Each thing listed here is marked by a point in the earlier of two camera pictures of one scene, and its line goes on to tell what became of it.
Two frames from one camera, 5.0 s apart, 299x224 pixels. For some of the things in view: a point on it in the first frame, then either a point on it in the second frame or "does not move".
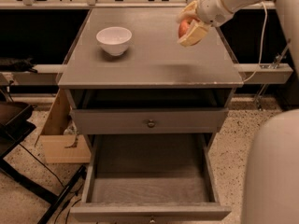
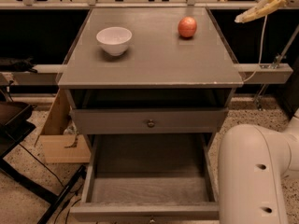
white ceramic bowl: [114, 40] does not move
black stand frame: [15, 127] does not move
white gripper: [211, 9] to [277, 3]
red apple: [183, 28] does not move
